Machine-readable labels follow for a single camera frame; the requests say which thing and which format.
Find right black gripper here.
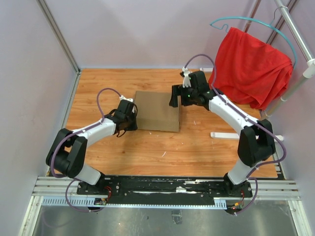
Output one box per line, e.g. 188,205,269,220
169,84,198,108

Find brown cardboard box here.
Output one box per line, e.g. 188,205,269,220
134,91,180,132

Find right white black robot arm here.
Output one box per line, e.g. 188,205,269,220
169,68,276,197

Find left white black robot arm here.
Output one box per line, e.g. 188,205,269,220
46,98,138,195

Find red cloth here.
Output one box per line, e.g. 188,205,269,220
208,27,294,111

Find teal clothes hanger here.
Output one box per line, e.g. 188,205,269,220
209,16,298,67

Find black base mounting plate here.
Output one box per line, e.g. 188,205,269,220
77,176,253,206

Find white clothes rack stand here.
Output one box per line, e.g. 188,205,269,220
199,0,315,143

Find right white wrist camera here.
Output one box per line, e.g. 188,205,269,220
181,67,191,88

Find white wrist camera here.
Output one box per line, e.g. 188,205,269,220
119,95,134,102
181,67,191,88

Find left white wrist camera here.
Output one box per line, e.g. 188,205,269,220
119,95,134,102

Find aluminium rail frame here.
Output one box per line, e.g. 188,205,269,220
19,176,312,236

